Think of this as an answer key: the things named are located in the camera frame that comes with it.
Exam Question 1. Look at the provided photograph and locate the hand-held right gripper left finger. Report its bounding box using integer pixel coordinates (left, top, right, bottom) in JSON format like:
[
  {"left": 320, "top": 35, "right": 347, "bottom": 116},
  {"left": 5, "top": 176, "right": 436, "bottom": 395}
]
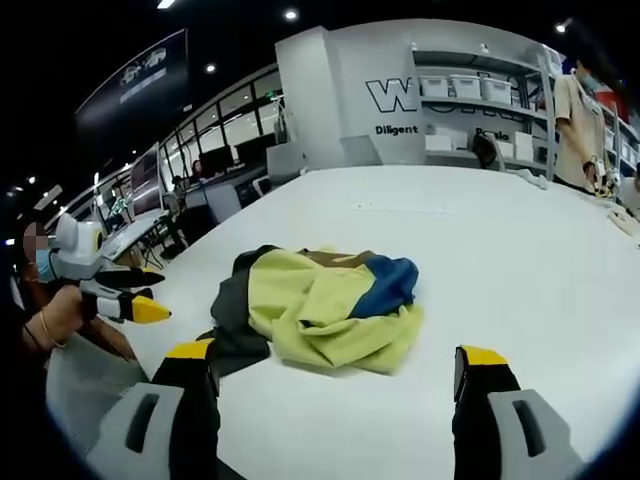
[{"left": 85, "top": 338, "right": 223, "bottom": 480}]

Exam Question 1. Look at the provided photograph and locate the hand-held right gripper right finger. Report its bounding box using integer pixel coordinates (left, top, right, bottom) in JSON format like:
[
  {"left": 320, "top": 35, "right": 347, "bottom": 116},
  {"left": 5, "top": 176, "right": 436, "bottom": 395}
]
[{"left": 451, "top": 344, "right": 587, "bottom": 480}]

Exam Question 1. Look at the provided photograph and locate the yellow blue grey garment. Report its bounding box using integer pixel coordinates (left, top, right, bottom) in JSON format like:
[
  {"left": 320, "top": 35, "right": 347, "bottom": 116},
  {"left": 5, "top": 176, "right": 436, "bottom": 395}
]
[{"left": 195, "top": 243, "right": 426, "bottom": 377}]

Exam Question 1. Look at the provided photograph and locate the person's left hand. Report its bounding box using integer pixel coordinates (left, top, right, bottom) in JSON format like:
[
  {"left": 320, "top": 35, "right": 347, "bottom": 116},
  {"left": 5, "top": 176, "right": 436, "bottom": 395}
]
[{"left": 24, "top": 285, "right": 87, "bottom": 350}]

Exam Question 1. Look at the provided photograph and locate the blue face mask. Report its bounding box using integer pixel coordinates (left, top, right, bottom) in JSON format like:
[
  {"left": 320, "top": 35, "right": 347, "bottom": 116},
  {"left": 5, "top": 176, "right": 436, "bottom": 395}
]
[{"left": 33, "top": 248, "right": 55, "bottom": 282}]

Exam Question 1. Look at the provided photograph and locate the black computer monitor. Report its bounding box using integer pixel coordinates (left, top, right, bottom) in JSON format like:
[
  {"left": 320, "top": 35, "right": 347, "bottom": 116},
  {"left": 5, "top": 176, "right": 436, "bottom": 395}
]
[
  {"left": 198, "top": 144, "right": 235, "bottom": 174},
  {"left": 234, "top": 131, "right": 277, "bottom": 166}
]

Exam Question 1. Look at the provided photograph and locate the hanging dark screen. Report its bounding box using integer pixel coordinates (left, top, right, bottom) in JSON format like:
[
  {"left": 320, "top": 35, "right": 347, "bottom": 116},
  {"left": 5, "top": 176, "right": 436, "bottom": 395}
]
[{"left": 74, "top": 27, "right": 190, "bottom": 132}]

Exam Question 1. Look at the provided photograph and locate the grey monitor back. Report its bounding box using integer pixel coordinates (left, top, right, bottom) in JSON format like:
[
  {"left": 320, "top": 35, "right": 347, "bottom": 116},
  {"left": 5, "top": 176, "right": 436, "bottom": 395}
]
[{"left": 264, "top": 142, "right": 307, "bottom": 192}]

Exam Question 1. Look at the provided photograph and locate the light wooden object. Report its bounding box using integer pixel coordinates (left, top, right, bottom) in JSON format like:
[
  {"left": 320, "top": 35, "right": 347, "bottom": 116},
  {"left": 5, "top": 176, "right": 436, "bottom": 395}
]
[{"left": 606, "top": 208, "right": 640, "bottom": 237}]

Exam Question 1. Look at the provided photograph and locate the white cloth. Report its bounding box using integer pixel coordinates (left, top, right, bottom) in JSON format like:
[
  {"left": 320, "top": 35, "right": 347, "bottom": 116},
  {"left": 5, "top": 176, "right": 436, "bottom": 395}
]
[{"left": 508, "top": 168, "right": 550, "bottom": 191}]

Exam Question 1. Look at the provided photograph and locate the black office chair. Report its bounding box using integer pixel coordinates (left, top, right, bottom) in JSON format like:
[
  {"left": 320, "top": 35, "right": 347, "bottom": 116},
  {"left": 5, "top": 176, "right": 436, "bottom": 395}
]
[{"left": 471, "top": 133, "right": 502, "bottom": 169}]

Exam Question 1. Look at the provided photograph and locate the grey storage shelf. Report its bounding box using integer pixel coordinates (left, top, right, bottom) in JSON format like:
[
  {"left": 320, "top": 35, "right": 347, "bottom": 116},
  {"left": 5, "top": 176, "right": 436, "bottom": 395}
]
[{"left": 410, "top": 40, "right": 569, "bottom": 177}]

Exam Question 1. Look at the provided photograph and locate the white storage bin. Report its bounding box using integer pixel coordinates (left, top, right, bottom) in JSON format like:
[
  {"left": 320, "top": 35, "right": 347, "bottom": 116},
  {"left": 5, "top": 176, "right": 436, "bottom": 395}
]
[
  {"left": 418, "top": 74, "right": 454, "bottom": 99},
  {"left": 448, "top": 74, "right": 484, "bottom": 100},
  {"left": 478, "top": 76, "right": 515, "bottom": 107}
]

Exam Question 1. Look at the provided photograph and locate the gold bracelet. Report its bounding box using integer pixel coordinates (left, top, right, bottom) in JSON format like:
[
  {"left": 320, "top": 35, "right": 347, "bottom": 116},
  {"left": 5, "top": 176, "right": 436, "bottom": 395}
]
[{"left": 39, "top": 307, "right": 68, "bottom": 349}]

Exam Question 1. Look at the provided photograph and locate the large wall display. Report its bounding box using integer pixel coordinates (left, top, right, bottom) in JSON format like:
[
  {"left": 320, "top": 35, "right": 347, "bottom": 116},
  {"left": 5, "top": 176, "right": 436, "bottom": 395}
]
[{"left": 128, "top": 141, "right": 162, "bottom": 217}]

